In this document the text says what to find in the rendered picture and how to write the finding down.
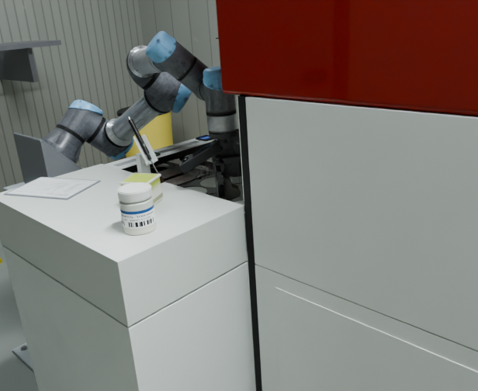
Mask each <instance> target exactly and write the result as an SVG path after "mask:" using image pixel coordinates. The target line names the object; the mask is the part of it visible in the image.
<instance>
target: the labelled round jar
mask: <svg viewBox="0 0 478 391"><path fill-rule="evenodd" d="M117 192H118V198H119V208H120V213H121V218H122V224H123V231H124V232H125V233H126V234H129V235H134V236H137V235H143V234H148V233H150V232H151V231H153V230H154V229H155V228H156V226H157V225H156V218H155V212H154V202H153V197H152V190H151V185H149V184H148V183H145V182H134V183H130V184H126V185H123V186H121V187H119V188H118V190H117Z"/></svg>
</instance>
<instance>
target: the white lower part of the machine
mask: <svg viewBox="0 0 478 391"><path fill-rule="evenodd" d="M248 282H249V295H250V307H251V332H252V344H253V356H254V369H255V391H478V351H477V350H474V349H472V348H469V347H466V346H465V345H462V344H459V343H456V342H454V341H451V340H449V339H447V338H444V337H441V336H438V335H437V334H433V333H431V332H429V331H426V330H423V329H421V328H419V327H415V326H413V325H411V324H408V323H405V322H403V321H401V320H398V319H395V318H393V317H390V316H387V315H385V314H383V313H380V312H377V311H375V310H372V309H370V308H367V307H365V306H362V305H359V304H357V303H353V302H352V301H349V300H347V299H344V298H341V297H340V296H336V295H334V294H331V293H329V292H326V291H324V290H322V289H318V288H316V287H313V286H311V285H308V284H306V283H304V282H300V281H298V280H295V279H292V278H290V277H288V276H286V275H282V274H280V273H278V272H274V271H273V270H270V269H268V268H264V267H262V266H260V265H256V264H253V263H251V262H249V261H248Z"/></svg>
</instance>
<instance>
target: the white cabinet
mask: <svg viewBox="0 0 478 391"><path fill-rule="evenodd" d="M2 249H3V252H4V255H5V261H6V264H7V268H8V271H9V277H10V280H11V283H12V288H13V292H14V295H15V298H16V304H17V307H18V311H19V315H20V319H21V322H22V326H23V331H24V334H25V338H26V343H27V347H28V349H29V355H30V358H31V362H32V365H33V371H34V374H35V377H36V382H37V385H38V389H39V391H255V369H254V356H253V344H252V332H251V307H250V295H249V282H248V261H245V262H243V263H241V264H240V265H238V266H236V267H235V268H232V269H231V270H229V271H228V272H225V273H223V274H222V275H220V276H218V277H216V278H215V279H213V280H211V281H209V282H208V283H206V284H204V285H202V286H200V287H199V288H197V289H195V290H193V291H191V292H190V293H188V294H186V295H184V296H183V297H181V298H179V299H177V300H176V301H174V302H172V303H170V304H168V305H167V306H165V307H163V308H161V309H159V310H158V311H156V312H154V313H152V314H151V315H149V316H147V317H145V318H144V319H142V320H140V321H138V322H136V323H135V324H133V325H131V326H129V327H128V326H127V325H125V324H123V323H121V322H120V321H118V320H117V319H116V318H114V317H112V316H111V315H109V314H108V313H107V312H105V311H104V310H101V309H100V308H98V307H97V306H96V305H94V304H93V303H91V302H89V301H88V300H87V299H85V298H84V297H82V296H80V295H79V294H77V293H76V292H74V291H73V290H71V289H69V288H68V287H67V286H65V285H64V284H62V283H61V282H59V281H57V280H56V279H55V278H53V277H51V276H50V275H48V274H47V273H46V272H44V271H42V270H41V269H39V268H38V267H36V266H35V265H33V264H32V263H30V262H28V261H27V260H26V259H24V258H22V257H21V256H19V255H18V254H17V253H15V252H14V251H12V250H10V249H9V248H7V247H6V246H4V245H2Z"/></svg>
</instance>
